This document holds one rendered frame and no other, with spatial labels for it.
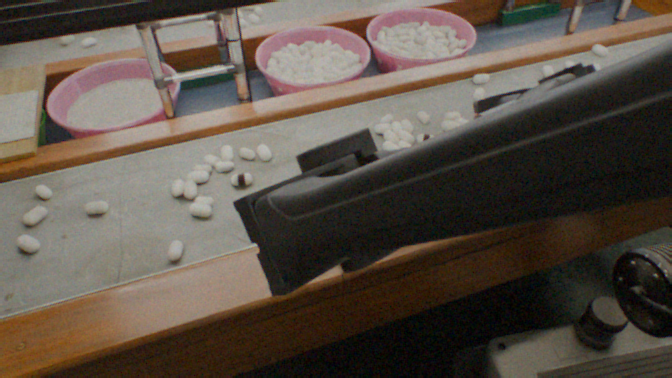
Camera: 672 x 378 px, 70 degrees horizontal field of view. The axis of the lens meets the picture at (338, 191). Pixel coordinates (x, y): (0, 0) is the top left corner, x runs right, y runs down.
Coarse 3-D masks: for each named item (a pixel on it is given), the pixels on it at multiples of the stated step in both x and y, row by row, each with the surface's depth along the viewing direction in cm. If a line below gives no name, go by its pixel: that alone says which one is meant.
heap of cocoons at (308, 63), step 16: (288, 48) 120; (304, 48) 119; (320, 48) 120; (336, 48) 119; (272, 64) 114; (288, 64) 113; (304, 64) 113; (320, 64) 113; (336, 64) 115; (352, 64) 113; (288, 80) 108; (304, 80) 108; (320, 80) 108
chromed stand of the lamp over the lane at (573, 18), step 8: (576, 0) 113; (584, 0) 113; (592, 0) 114; (624, 0) 118; (576, 8) 114; (624, 8) 119; (576, 16) 115; (616, 16) 121; (624, 16) 121; (568, 24) 117; (576, 24) 117; (568, 32) 118
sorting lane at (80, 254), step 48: (624, 48) 117; (432, 96) 104; (192, 144) 93; (240, 144) 93; (288, 144) 93; (0, 192) 84; (96, 192) 84; (144, 192) 84; (240, 192) 84; (0, 240) 77; (48, 240) 76; (96, 240) 76; (144, 240) 76; (192, 240) 76; (240, 240) 76; (0, 288) 70; (48, 288) 70; (96, 288) 70
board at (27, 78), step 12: (0, 72) 106; (12, 72) 105; (24, 72) 105; (36, 72) 105; (0, 84) 102; (12, 84) 102; (24, 84) 102; (36, 84) 102; (36, 108) 96; (36, 120) 93; (36, 132) 91; (0, 144) 88; (12, 144) 88; (24, 144) 88; (36, 144) 89; (0, 156) 85; (12, 156) 86; (24, 156) 86
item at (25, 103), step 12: (0, 96) 99; (12, 96) 98; (24, 96) 98; (36, 96) 98; (0, 108) 96; (12, 108) 95; (24, 108) 95; (0, 120) 93; (12, 120) 93; (24, 120) 93; (0, 132) 90; (12, 132) 90; (24, 132) 90
